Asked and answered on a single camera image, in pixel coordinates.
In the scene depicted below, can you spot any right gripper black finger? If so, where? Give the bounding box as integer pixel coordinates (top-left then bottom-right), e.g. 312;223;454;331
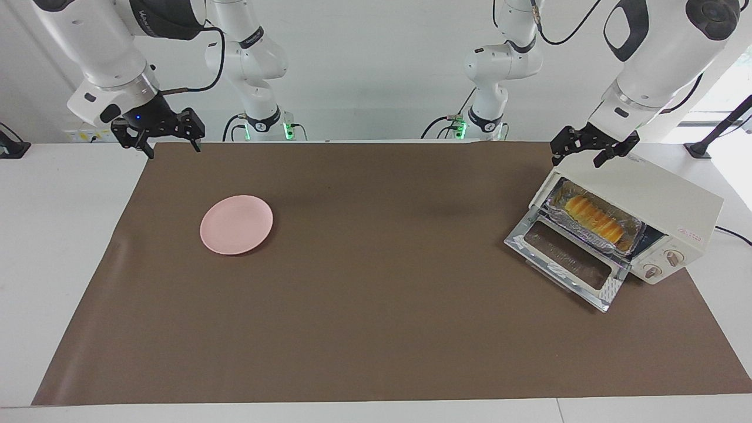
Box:
179;108;206;153
110;117;155;159

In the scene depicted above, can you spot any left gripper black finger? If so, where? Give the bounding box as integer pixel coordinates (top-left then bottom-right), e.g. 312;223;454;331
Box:
550;126;582;167
593;130;640;168

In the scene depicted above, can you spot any aluminium foil tray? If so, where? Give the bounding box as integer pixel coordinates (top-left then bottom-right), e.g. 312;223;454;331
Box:
546;178;646;256

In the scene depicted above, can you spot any golden sliced bread loaf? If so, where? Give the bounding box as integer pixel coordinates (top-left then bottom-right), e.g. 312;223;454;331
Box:
563;195;626;246

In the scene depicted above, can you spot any white toaster oven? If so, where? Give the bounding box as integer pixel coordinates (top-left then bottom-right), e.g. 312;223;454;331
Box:
529;150;724;286

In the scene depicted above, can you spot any glass oven door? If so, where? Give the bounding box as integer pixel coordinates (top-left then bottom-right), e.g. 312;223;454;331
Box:
504;209;630;312

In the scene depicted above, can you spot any pink round plate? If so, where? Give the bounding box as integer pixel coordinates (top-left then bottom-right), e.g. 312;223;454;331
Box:
200;195;274;256

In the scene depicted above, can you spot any short black stand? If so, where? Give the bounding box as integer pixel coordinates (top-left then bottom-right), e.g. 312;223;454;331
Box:
0;122;31;159

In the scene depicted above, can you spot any brown table mat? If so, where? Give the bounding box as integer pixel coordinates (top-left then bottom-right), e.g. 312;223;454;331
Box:
32;141;752;406

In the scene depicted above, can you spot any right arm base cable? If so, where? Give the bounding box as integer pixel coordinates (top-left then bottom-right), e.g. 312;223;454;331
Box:
222;113;250;142

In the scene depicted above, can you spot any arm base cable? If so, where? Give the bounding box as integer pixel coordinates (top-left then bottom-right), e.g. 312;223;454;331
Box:
222;113;250;142
420;88;478;140

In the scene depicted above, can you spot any white wall power strip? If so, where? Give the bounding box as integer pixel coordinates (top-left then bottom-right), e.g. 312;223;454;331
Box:
63;128;118;143

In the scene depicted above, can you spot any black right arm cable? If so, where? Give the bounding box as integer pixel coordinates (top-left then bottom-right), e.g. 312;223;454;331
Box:
159;26;227;95

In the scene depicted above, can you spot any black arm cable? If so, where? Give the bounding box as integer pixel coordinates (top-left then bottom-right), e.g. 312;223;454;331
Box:
159;26;227;95
532;0;603;46

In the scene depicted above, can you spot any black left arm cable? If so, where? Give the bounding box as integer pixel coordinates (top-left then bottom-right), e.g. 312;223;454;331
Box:
532;0;603;46

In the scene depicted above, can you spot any tall black camera stand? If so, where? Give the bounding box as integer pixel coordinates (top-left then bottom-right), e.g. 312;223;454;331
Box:
684;94;752;159

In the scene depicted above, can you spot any left arm base cable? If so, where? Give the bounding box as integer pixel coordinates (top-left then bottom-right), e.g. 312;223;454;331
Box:
420;88;478;140

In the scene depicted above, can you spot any black oven power cable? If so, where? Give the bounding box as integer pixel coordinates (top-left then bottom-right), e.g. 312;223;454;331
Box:
714;226;752;246

